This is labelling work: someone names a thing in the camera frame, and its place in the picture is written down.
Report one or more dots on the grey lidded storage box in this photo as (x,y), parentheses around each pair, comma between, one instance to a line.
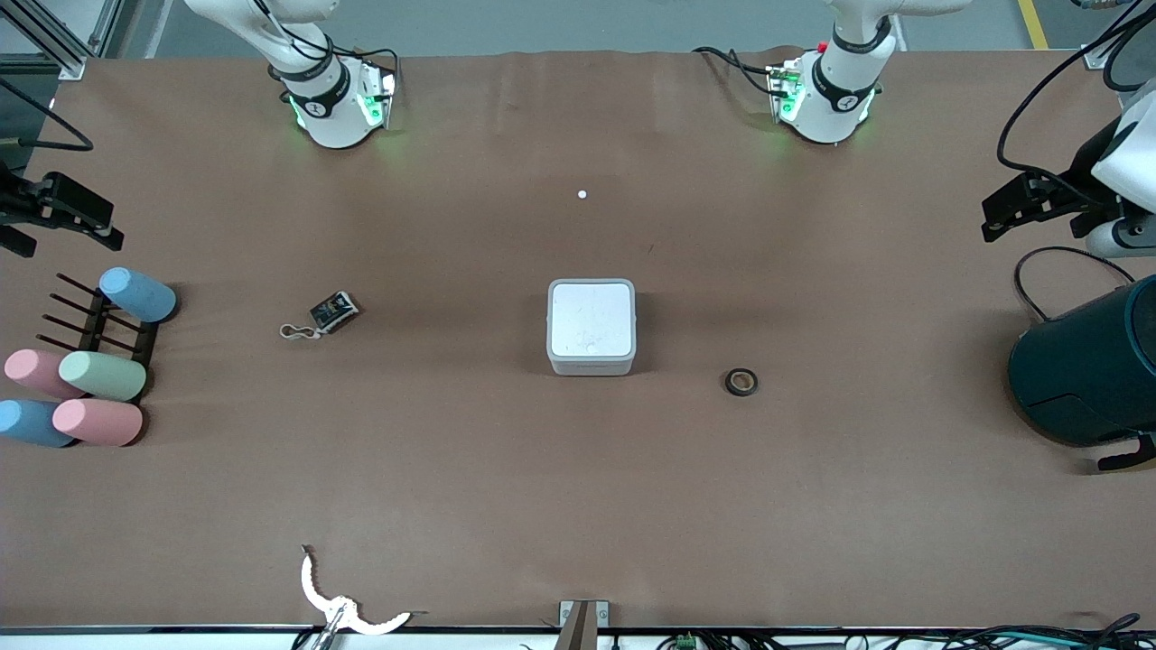
(591,320)

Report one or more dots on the dark teal cylinder container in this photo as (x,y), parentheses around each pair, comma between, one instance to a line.
(1088,379)

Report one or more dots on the green lit base connector box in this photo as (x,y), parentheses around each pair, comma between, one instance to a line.
(784,90)
(376,97)

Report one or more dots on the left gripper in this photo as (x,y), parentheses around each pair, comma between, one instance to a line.
(1081,166)

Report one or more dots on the white binder clip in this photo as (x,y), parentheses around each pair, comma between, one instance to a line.
(300,332)

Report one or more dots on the black peg cup rack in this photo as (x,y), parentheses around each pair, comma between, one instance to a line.
(95,329)

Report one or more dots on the metal mount bracket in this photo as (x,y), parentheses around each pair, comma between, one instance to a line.
(582,623)

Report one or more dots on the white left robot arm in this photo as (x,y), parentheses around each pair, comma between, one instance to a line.
(835,99)

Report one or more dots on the white curved serrated strip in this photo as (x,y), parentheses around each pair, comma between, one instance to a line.
(312,591)

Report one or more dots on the blue foam cylinder lower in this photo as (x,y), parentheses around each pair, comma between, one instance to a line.
(32,422)

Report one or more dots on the green foam cylinder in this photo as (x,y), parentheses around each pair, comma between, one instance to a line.
(102,376)

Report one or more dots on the pink foam cylinder lower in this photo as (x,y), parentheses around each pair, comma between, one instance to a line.
(97,422)

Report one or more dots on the pink foam cylinder upper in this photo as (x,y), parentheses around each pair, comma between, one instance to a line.
(36,372)

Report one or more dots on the blue foam cylinder on rack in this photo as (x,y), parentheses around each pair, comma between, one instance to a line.
(137,294)

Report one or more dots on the pink foam cylinder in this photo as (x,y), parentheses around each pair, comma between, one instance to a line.
(97,422)
(36,372)

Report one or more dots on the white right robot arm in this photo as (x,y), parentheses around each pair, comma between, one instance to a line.
(330,113)

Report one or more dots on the black snack wrapper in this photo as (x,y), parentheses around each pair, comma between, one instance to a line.
(333,310)

